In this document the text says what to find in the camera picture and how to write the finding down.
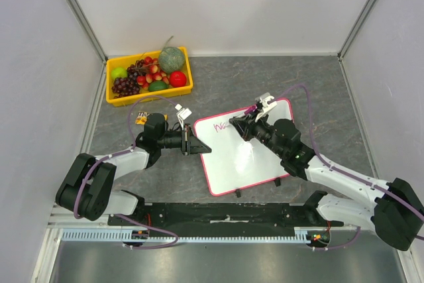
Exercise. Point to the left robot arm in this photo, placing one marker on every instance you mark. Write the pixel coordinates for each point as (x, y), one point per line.
(87, 189)

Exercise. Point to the green apple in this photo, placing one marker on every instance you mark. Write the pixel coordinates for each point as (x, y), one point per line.
(119, 72)

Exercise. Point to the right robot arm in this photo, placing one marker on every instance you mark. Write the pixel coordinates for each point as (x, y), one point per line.
(390, 209)

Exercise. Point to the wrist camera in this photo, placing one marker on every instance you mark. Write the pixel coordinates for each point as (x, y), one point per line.
(182, 114)
(264, 104)

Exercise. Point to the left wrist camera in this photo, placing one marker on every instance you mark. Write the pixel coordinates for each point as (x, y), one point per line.
(182, 114)

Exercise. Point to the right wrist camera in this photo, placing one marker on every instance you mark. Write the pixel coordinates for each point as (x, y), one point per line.
(264, 104)

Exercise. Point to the green lime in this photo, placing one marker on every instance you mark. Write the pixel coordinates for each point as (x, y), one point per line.
(157, 86)

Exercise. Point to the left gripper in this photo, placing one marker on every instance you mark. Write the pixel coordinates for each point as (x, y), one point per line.
(190, 144)

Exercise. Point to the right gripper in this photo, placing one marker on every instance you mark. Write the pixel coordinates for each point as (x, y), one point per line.
(249, 126)

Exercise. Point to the yellow snack packet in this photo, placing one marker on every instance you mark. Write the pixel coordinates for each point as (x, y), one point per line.
(142, 118)

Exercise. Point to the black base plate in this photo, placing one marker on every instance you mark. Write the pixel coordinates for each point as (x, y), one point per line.
(167, 214)

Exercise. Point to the light blue cable duct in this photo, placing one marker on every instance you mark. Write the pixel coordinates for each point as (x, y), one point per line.
(134, 236)

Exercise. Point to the pink framed whiteboard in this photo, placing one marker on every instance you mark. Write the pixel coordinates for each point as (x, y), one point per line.
(234, 164)

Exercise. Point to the red apple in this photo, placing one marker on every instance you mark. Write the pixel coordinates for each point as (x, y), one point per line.
(177, 79)

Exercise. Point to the yellow plastic bin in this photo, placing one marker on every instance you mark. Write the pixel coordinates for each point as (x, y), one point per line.
(129, 62)

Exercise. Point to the green netted melon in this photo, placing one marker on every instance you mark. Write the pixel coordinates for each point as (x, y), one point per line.
(171, 59)

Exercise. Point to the dark purple grape bunch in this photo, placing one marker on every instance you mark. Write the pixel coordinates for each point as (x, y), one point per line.
(123, 87)

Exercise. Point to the white pink marker pen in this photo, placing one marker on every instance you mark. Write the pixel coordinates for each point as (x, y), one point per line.
(239, 119)

